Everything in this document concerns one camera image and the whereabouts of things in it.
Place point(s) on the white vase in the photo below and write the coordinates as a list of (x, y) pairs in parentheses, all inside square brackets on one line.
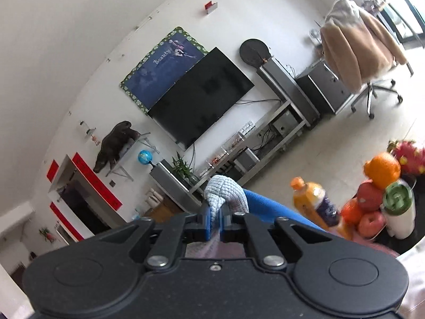
[(154, 197)]

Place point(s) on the small wall shelf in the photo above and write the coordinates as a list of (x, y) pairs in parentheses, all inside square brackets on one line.
[(89, 131)]

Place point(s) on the potted green plant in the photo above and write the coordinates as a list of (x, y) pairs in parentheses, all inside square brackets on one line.
[(182, 169)]

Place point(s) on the red dragon fruit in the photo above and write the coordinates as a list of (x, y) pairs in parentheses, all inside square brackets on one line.
[(411, 156)]

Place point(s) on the orange juice bottle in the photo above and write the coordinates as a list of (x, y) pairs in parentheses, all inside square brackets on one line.
[(308, 199)]

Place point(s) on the red apple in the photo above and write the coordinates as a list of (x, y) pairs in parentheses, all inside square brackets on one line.
[(368, 196), (370, 224)]

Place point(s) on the large orange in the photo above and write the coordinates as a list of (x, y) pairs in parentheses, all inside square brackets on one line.
[(381, 169)]

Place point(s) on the red door couplet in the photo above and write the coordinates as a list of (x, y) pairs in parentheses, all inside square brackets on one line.
[(66, 222), (96, 181)]

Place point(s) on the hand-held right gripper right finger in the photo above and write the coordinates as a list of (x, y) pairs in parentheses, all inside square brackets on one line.
[(226, 222)]

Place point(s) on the light grey-blue knit garment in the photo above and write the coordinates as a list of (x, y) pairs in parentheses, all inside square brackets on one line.
[(225, 189)]

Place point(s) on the wooden cabinet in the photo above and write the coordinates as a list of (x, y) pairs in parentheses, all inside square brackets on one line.
[(162, 214)]

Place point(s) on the dark animal sculpture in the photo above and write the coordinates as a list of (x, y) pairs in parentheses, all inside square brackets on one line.
[(113, 143)]

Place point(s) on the office swivel chair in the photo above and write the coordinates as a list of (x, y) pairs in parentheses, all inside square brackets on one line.
[(378, 88)]

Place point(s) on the blue wall poster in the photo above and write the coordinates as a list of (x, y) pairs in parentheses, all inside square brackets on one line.
[(156, 69)]

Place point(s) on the round black disc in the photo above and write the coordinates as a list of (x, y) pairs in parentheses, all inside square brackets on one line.
[(254, 52)]

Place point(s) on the blue globe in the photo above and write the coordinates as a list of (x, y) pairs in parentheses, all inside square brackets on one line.
[(144, 158)]

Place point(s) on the red wall alarm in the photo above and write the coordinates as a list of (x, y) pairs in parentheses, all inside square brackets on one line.
[(210, 5)]

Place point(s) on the tall grey speaker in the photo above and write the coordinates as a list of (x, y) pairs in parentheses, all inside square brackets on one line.
[(292, 96), (176, 186)]

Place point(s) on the glass wall shelf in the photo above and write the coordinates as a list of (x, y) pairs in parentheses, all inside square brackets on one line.
[(128, 154)]

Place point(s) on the small orange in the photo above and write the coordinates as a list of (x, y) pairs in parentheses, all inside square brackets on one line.
[(352, 211)]

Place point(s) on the hanging wall plant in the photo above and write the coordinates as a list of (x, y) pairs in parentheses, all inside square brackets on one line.
[(46, 234)]

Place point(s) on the small grey speaker box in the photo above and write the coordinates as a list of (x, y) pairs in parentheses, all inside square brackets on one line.
[(247, 161)]

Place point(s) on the red door banner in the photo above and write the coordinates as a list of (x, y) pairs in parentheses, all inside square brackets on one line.
[(52, 171)]

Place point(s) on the grey television stand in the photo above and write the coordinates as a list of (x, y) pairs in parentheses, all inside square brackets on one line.
[(280, 109)]

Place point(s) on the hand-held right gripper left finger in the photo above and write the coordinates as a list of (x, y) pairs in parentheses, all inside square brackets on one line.
[(206, 222)]

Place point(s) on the black television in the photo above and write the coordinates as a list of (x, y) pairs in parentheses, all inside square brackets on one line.
[(199, 99)]

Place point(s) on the grey drawer cabinet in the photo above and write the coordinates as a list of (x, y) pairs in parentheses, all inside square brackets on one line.
[(325, 89)]

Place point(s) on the blue garment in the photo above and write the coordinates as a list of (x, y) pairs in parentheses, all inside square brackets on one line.
[(275, 209)]

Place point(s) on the large window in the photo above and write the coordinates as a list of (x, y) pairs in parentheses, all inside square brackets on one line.
[(403, 30)]

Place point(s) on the white cup with green lid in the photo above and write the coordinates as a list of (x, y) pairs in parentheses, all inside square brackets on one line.
[(401, 219)]

